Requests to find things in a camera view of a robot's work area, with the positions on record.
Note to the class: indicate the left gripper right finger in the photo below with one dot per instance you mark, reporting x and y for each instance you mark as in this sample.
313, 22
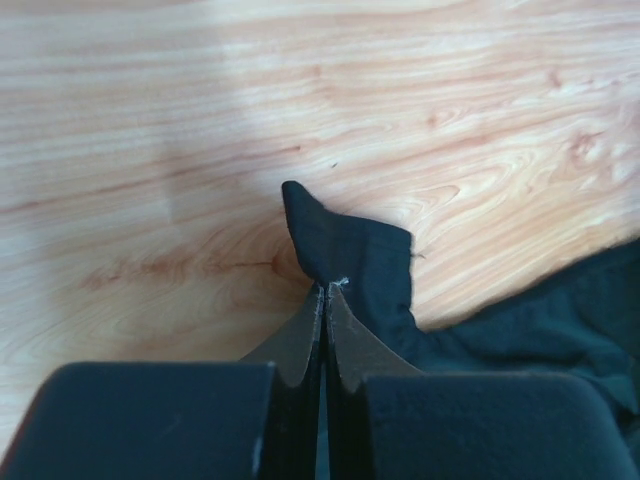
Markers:
389, 420

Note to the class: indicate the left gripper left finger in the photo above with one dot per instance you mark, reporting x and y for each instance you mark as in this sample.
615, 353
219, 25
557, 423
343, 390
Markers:
256, 418

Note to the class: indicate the black t-shirt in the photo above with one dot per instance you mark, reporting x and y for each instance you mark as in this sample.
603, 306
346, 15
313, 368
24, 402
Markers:
582, 320

